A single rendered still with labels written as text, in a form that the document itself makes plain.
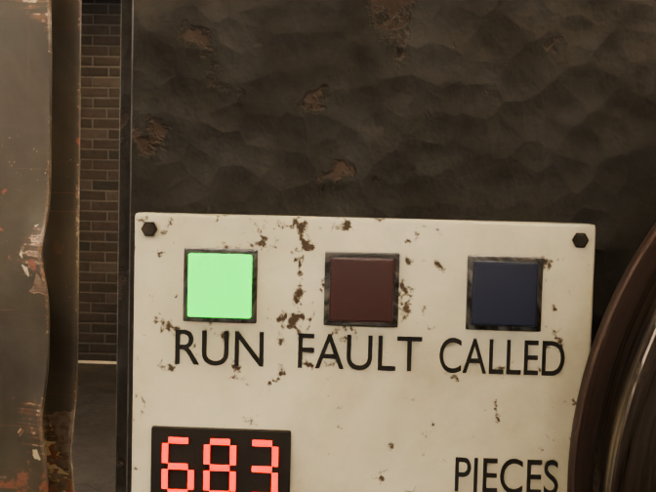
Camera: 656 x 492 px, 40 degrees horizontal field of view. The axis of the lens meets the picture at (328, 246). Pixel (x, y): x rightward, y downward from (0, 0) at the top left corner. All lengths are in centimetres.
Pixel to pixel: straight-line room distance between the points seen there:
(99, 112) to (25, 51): 366
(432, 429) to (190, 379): 14
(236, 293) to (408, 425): 12
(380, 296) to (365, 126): 10
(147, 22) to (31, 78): 258
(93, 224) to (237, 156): 624
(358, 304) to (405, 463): 10
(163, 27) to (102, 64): 627
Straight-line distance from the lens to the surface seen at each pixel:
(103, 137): 675
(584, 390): 46
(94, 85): 681
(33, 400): 316
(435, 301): 51
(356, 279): 50
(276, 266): 51
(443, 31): 53
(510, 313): 51
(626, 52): 55
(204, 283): 51
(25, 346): 315
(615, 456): 40
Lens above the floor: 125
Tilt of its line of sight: 3 degrees down
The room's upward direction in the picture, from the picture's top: 1 degrees clockwise
